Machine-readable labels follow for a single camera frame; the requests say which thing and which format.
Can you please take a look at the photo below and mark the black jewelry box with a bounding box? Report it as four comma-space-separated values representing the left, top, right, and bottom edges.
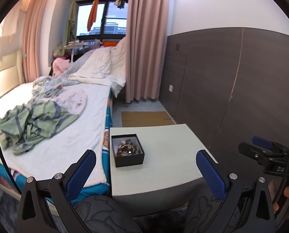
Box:
110, 134, 145, 167

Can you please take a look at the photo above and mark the dark bead bracelet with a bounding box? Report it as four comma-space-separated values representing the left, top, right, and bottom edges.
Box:
121, 138, 141, 155

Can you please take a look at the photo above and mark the silver bangle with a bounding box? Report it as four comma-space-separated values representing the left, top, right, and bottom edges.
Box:
121, 145, 135, 155

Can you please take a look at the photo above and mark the white bedside table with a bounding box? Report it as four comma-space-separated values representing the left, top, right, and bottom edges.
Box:
110, 124, 206, 217

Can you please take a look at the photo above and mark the bed with white sheet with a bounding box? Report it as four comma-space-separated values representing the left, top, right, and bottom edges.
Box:
0, 79, 113, 204

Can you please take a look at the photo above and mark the green striped blanket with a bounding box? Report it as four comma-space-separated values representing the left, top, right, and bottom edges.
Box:
0, 100, 79, 156

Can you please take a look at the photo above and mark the white printed shirt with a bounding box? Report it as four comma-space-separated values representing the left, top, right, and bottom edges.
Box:
40, 89, 88, 116

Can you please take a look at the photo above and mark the flattened cardboard sheet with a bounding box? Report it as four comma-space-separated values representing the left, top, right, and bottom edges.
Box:
121, 111, 175, 127

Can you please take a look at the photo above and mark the pink plush toy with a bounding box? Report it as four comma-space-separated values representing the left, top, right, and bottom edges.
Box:
52, 58, 72, 77

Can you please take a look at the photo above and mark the white duvet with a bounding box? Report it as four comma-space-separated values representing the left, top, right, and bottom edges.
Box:
68, 37, 127, 97

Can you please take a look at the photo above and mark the pink curtain left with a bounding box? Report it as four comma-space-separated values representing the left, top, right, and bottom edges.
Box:
22, 0, 47, 83

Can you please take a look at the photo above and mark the pink curtain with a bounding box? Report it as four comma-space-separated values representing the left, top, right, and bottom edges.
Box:
125, 0, 169, 103
22, 0, 47, 83

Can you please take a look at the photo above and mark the small folding bed table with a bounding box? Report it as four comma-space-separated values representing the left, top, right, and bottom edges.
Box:
63, 42, 91, 63

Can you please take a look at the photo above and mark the green curtain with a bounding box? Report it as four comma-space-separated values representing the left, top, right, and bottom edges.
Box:
63, 1, 78, 46

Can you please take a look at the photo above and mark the window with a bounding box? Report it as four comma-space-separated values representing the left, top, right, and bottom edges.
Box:
76, 0, 128, 41

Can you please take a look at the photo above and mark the orange hanging cloth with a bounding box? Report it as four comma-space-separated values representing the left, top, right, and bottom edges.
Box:
87, 0, 99, 32

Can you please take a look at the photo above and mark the pink curtain right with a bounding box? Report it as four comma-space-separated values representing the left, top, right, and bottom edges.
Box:
125, 0, 169, 103

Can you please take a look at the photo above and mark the black cable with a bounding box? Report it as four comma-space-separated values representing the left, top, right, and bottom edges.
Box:
0, 105, 22, 195

